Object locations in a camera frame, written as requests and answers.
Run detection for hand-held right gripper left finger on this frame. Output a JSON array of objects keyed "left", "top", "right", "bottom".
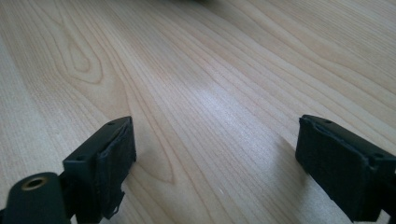
[{"left": 62, "top": 116, "right": 137, "bottom": 224}]

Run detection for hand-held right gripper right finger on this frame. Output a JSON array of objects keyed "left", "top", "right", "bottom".
[{"left": 294, "top": 114, "right": 396, "bottom": 223}]

